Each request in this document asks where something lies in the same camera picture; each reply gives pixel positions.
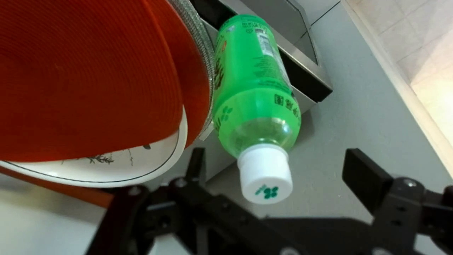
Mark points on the flat red plate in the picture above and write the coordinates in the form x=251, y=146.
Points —
x=71, y=191

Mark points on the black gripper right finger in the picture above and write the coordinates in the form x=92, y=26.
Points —
x=405, y=213

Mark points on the stainless steel black microwave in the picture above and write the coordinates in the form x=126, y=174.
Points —
x=302, y=71

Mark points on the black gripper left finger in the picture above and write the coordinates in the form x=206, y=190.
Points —
x=160, y=217

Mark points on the green plastic bottle white cap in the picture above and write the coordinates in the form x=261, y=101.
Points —
x=255, y=94

